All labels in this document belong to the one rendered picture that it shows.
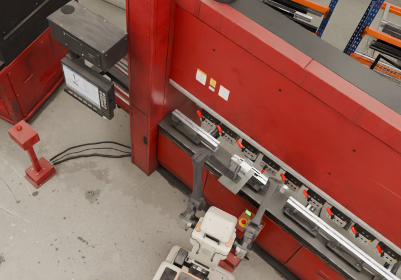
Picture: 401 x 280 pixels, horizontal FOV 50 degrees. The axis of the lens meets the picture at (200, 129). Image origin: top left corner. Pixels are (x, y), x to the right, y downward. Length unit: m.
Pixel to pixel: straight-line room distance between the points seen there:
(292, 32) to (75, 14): 1.45
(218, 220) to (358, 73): 1.24
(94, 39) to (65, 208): 2.02
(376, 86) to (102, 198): 2.86
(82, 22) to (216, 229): 1.63
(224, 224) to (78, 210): 1.93
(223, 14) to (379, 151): 1.19
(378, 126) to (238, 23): 0.97
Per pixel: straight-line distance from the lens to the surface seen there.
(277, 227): 3.64
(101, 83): 3.12
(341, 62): 2.57
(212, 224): 2.87
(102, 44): 2.89
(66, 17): 3.09
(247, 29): 2.56
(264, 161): 3.26
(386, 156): 2.61
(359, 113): 2.46
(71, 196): 4.46
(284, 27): 2.64
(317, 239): 3.56
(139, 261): 4.17
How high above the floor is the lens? 4.00
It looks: 56 degrees down
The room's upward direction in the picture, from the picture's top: 12 degrees clockwise
